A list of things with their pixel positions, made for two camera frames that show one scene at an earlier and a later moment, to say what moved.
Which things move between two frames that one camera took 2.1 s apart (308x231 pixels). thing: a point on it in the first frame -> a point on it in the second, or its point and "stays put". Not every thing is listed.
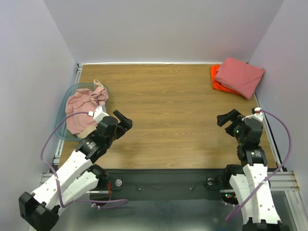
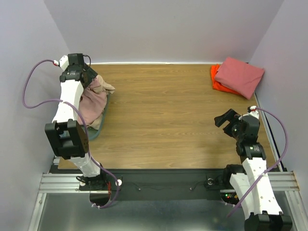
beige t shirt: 96,83 -> 99,89
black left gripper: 124,125 -> 91,74
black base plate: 123,185 stays put
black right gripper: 231,125 stays put
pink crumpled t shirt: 82,100 stays put
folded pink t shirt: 240,76 stays put
